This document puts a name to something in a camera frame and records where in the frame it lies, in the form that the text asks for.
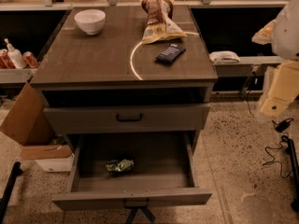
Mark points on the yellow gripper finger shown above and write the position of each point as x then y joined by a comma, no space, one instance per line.
278,93
264,35

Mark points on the crushed green can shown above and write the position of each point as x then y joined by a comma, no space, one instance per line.
119,167

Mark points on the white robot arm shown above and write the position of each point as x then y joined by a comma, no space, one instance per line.
285,43

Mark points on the grey wooden drawer cabinet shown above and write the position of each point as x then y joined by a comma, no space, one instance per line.
115,68

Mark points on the open grey middle drawer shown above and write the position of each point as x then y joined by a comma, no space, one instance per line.
164,172

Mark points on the closed grey upper drawer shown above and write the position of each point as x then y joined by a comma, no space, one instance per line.
156,118

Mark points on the red soda can at edge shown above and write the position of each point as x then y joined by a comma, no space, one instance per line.
5,61

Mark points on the folded white cloth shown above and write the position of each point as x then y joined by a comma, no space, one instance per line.
224,56

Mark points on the dark blue snack bar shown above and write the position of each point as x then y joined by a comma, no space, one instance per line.
170,54

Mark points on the brown chip bag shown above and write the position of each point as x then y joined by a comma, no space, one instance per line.
159,25

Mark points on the black stand right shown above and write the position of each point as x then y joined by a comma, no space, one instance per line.
295,173

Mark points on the white ceramic bowl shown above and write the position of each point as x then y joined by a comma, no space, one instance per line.
91,21

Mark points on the white cardboard box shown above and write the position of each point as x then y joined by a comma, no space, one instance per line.
51,158

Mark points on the brown cardboard box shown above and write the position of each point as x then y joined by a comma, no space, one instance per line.
26,122

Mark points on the black pole left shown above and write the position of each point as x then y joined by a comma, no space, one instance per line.
15,172

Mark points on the black upper drawer handle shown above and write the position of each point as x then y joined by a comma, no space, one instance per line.
135,118

